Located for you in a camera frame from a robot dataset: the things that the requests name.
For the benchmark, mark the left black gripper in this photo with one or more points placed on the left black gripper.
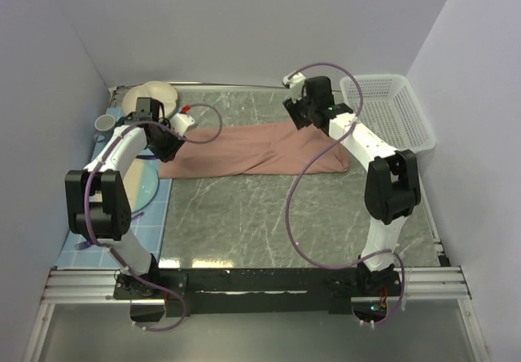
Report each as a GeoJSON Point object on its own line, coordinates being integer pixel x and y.
{"type": "Point", "coordinates": [168, 154]}

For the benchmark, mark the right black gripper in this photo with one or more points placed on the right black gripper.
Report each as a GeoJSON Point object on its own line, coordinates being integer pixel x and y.
{"type": "Point", "coordinates": [292, 107]}

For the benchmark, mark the pink printed t shirt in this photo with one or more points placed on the pink printed t shirt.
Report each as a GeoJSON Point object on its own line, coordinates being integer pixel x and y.
{"type": "Point", "coordinates": [260, 149]}

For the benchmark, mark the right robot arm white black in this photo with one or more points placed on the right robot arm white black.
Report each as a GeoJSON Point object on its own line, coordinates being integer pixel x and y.
{"type": "Point", "coordinates": [392, 188]}

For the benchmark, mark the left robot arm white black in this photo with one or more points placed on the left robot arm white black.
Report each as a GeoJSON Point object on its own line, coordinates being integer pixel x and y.
{"type": "Point", "coordinates": [97, 204]}

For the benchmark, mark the cream teal round plate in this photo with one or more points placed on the cream teal round plate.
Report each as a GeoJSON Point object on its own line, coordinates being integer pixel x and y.
{"type": "Point", "coordinates": [141, 183]}

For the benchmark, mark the cream divided plate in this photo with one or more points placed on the cream divided plate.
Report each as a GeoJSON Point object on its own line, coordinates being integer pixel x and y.
{"type": "Point", "coordinates": [159, 90]}

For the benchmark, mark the grey mug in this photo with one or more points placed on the grey mug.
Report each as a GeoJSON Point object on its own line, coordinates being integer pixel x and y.
{"type": "Point", "coordinates": [104, 126]}

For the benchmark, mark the white plastic basket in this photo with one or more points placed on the white plastic basket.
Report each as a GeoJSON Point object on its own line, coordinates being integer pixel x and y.
{"type": "Point", "coordinates": [386, 118]}

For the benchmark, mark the purple fork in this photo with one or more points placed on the purple fork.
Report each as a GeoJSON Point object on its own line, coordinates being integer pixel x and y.
{"type": "Point", "coordinates": [87, 244]}

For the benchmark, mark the blue grid placemat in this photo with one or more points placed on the blue grid placemat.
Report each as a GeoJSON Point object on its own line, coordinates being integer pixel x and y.
{"type": "Point", "coordinates": [149, 229]}

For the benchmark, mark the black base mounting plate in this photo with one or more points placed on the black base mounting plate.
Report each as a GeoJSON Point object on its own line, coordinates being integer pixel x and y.
{"type": "Point", "coordinates": [255, 290]}

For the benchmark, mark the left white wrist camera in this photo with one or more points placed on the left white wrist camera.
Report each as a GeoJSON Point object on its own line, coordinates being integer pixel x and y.
{"type": "Point", "coordinates": [182, 122]}

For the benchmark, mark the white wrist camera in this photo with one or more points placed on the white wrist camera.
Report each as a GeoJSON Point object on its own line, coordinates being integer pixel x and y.
{"type": "Point", "coordinates": [292, 80]}
{"type": "Point", "coordinates": [182, 122]}

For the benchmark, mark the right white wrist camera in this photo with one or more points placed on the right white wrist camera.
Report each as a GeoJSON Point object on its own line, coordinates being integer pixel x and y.
{"type": "Point", "coordinates": [292, 80]}

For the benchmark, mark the aluminium frame rail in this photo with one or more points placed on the aluminium frame rail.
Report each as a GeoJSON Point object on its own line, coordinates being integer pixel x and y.
{"type": "Point", "coordinates": [97, 286]}

